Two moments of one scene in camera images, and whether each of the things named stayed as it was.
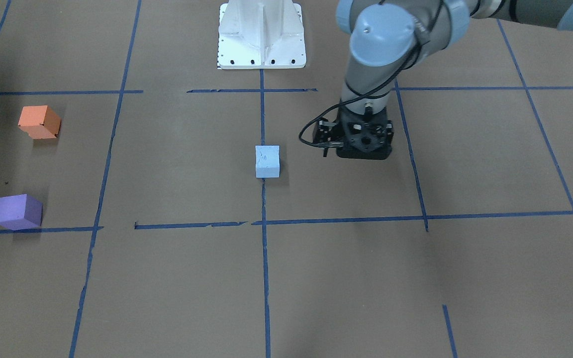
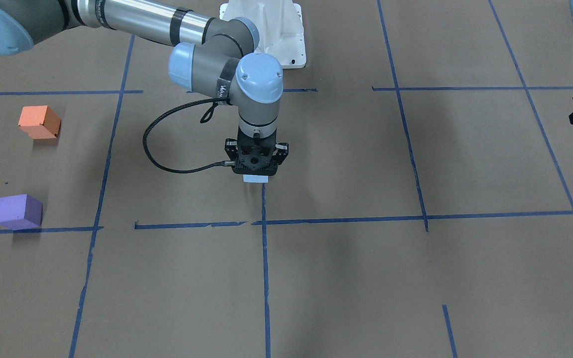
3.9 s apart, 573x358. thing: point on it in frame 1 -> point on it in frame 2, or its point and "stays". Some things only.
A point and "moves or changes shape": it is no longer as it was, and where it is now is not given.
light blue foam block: x=267 y=161 moves or changes shape
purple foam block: x=19 y=212 stays
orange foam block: x=40 y=122 stays
